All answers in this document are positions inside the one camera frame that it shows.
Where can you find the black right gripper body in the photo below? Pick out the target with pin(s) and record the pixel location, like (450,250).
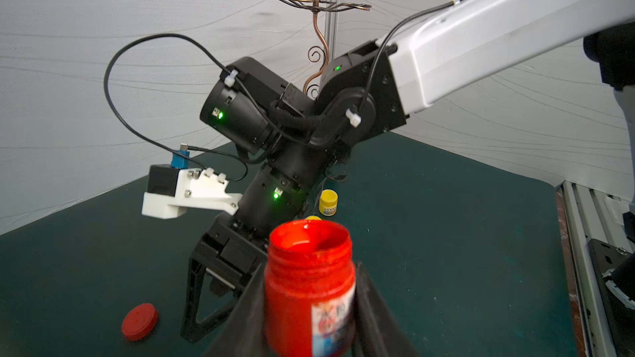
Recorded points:
(227,255)

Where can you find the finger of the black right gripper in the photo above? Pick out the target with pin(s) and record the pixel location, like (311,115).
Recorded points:
(198,302)

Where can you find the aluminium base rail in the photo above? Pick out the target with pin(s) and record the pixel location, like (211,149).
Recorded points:
(585,214)

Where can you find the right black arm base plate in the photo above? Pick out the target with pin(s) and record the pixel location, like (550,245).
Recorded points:
(614,272)

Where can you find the bronze scroll jewelry stand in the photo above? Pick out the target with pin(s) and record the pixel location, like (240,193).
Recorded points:
(321,52)

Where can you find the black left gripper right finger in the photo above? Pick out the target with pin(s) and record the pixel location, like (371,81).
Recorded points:
(377,332)

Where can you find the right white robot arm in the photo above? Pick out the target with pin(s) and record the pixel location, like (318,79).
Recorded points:
(370,90)

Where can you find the red jar lid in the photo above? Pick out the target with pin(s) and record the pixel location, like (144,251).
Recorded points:
(139,322)

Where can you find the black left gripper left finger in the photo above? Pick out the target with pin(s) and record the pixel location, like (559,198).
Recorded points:
(243,334)

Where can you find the red paint jar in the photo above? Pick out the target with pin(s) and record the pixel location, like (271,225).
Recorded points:
(310,284)

